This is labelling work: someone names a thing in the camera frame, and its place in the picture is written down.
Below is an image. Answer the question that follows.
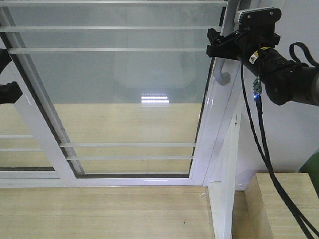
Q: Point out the white framed sliding glass door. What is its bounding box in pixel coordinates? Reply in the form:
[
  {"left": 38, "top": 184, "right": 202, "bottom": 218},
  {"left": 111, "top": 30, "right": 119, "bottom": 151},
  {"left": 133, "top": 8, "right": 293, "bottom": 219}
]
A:
[{"left": 0, "top": 0, "right": 240, "bottom": 186}]

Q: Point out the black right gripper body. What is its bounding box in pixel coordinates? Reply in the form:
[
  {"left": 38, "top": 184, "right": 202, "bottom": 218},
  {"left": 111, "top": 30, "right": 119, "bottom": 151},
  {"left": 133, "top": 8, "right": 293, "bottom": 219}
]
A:
[{"left": 235, "top": 22, "right": 280, "bottom": 62}]

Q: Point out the light wooden box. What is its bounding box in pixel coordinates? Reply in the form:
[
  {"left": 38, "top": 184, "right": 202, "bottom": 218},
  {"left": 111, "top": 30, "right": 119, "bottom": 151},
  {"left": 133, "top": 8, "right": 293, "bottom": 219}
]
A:
[{"left": 245, "top": 173, "right": 319, "bottom": 239}]

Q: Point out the fixed white glass panel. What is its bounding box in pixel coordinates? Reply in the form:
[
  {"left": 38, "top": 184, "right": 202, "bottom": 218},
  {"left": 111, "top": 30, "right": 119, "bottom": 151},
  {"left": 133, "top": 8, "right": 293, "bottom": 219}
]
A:
[{"left": 0, "top": 52, "right": 64, "bottom": 188}]

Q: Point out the light wooden platform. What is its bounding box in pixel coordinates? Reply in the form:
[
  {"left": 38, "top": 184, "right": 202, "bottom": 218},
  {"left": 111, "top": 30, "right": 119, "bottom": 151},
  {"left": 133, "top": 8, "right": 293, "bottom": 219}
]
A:
[{"left": 0, "top": 103, "right": 250, "bottom": 239}]

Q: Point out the grey curved door handle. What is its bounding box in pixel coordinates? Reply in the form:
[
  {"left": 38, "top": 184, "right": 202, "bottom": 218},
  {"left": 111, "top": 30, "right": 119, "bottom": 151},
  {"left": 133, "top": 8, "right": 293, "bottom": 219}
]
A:
[{"left": 212, "top": 0, "right": 240, "bottom": 86}]

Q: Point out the white wall panel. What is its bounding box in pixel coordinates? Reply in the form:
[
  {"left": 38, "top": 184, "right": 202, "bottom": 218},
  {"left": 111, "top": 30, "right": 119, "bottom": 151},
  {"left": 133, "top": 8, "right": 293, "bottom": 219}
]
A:
[{"left": 235, "top": 0, "right": 319, "bottom": 191}]

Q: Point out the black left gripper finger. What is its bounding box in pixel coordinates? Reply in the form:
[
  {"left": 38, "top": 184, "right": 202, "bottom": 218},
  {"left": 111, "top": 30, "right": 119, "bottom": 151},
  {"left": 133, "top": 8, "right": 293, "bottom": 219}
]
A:
[
  {"left": 0, "top": 81, "right": 22, "bottom": 104},
  {"left": 0, "top": 49, "right": 12, "bottom": 73}
]

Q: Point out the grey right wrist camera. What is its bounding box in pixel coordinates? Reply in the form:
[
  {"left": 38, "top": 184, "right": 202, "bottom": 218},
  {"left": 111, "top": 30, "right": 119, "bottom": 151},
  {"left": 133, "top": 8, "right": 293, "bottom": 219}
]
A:
[{"left": 234, "top": 7, "right": 282, "bottom": 30}]

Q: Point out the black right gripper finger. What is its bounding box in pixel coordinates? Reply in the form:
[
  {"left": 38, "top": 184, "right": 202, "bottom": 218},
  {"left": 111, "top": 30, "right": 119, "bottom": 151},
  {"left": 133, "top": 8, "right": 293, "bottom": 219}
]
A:
[
  {"left": 206, "top": 43, "right": 239, "bottom": 60},
  {"left": 207, "top": 28, "right": 241, "bottom": 46}
]

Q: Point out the green sandbag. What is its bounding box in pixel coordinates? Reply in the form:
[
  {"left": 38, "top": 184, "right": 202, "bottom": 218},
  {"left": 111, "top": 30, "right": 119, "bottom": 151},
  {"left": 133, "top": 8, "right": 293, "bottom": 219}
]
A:
[{"left": 299, "top": 152, "right": 319, "bottom": 174}]

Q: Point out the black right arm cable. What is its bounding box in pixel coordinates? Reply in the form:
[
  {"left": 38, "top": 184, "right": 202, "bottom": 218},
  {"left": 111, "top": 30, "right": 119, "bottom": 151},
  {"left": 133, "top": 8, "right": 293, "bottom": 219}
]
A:
[{"left": 240, "top": 42, "right": 319, "bottom": 239}]

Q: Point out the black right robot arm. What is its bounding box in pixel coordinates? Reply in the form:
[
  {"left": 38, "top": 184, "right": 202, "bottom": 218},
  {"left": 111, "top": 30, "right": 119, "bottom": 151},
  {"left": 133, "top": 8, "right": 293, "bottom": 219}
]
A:
[{"left": 206, "top": 22, "right": 319, "bottom": 106}]

